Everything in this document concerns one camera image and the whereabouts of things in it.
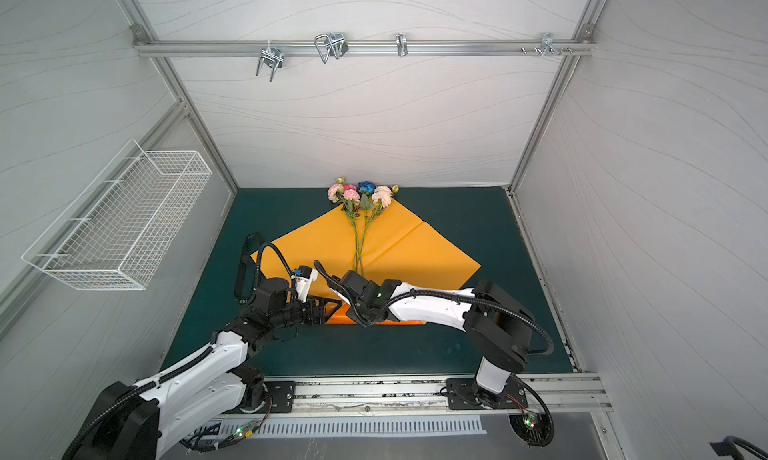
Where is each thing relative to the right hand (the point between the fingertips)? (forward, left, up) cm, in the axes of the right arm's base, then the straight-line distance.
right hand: (363, 292), depth 85 cm
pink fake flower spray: (+38, +10, -1) cm, 39 cm away
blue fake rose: (+44, +4, -2) cm, 44 cm away
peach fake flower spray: (+40, -2, -1) cm, 40 cm away
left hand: (-3, +6, +2) cm, 7 cm away
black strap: (+6, +40, -6) cm, 40 cm away
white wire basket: (0, +55, +27) cm, 61 cm away
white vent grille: (-33, +17, -7) cm, 38 cm away
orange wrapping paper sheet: (+23, -4, -7) cm, 24 cm away
